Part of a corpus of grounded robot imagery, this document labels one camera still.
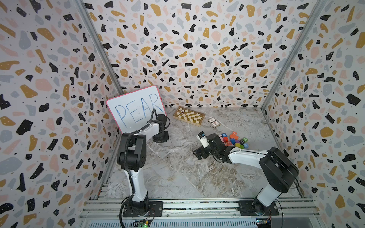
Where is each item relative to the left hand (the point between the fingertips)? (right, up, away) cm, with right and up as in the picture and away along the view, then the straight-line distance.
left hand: (165, 139), depth 99 cm
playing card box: (+36, +12, +12) cm, 40 cm away
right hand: (+23, -5, -9) cm, 25 cm away
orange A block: (+50, +2, +6) cm, 51 cm away
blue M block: (+43, +3, +4) cm, 43 cm away
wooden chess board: (+19, +16, +14) cm, 29 cm away
